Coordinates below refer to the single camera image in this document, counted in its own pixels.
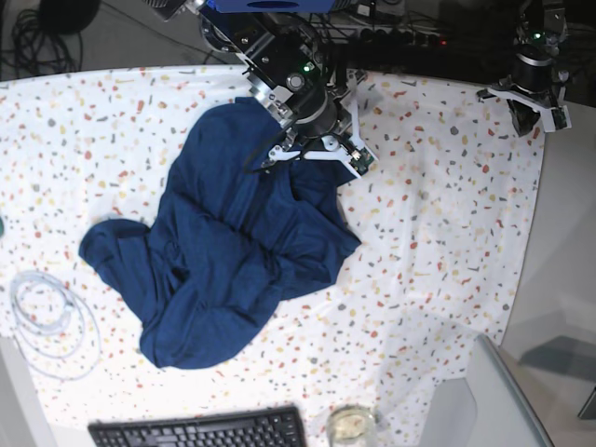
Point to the black power strip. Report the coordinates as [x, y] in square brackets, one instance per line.
[401, 37]

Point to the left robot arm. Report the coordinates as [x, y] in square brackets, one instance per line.
[540, 30]

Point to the blue box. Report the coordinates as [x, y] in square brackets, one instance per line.
[292, 6]

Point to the terrazzo patterned tablecloth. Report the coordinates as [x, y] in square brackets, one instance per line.
[443, 219]

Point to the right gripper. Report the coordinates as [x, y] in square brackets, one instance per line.
[330, 134]

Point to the glass jar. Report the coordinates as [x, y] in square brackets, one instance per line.
[352, 426]

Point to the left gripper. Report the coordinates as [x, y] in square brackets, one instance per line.
[527, 107]

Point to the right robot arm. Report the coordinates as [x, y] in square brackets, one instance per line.
[302, 81]

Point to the black keyboard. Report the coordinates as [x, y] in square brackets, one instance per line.
[272, 427]

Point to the dark blue t-shirt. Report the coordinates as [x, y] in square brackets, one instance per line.
[226, 246]

